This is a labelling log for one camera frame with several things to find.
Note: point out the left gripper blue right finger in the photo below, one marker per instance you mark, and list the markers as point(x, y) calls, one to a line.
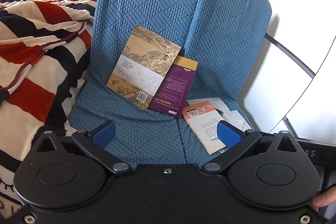
point(240, 144)

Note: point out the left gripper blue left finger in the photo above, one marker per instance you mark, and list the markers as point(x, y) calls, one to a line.
point(93, 144)

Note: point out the white envelope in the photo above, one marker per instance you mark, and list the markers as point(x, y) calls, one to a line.
point(232, 117)

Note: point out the orange and white book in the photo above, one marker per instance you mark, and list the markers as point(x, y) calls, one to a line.
point(203, 119)

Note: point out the purple and yellow book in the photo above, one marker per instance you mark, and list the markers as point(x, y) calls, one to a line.
point(171, 96)

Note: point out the painting cover book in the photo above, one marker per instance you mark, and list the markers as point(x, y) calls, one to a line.
point(142, 66)

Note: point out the person's right hand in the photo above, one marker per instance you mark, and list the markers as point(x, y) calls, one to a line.
point(325, 199)

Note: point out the striped red black white blanket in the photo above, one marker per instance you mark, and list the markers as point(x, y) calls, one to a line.
point(45, 55)

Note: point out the blue textured sofa cover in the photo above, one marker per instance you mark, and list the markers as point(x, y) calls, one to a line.
point(223, 36)

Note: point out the grey metal rail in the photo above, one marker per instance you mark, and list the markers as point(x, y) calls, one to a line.
point(291, 55)

